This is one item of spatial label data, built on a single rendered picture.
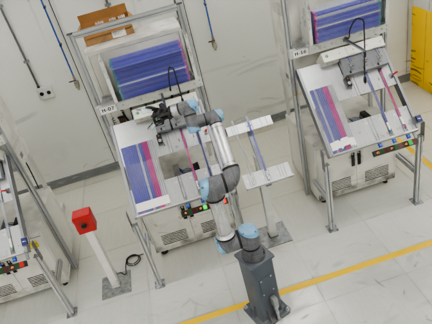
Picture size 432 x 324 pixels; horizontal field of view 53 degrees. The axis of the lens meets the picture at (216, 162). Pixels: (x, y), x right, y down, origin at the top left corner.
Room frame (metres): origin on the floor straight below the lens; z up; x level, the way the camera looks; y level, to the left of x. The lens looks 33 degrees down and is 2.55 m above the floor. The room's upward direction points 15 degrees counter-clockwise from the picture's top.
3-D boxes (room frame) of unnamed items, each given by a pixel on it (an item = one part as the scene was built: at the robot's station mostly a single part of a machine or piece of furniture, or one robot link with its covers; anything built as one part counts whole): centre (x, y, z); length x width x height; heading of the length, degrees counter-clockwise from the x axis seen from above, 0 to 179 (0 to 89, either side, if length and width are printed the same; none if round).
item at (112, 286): (2.55, 1.03, 0.39); 0.24 x 0.24 x 0.78; 5
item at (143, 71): (2.95, 0.28, 1.52); 0.51 x 0.13 x 0.27; 95
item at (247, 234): (1.95, -0.07, 0.72); 0.13 x 0.12 x 0.14; 95
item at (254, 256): (1.95, -0.08, 0.60); 0.15 x 0.15 x 0.10
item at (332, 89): (3.00, -1.13, 0.65); 1.01 x 0.73 x 1.29; 5
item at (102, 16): (3.24, 0.41, 1.82); 0.68 x 0.30 x 0.20; 95
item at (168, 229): (3.07, 0.35, 0.31); 0.70 x 0.65 x 0.62; 95
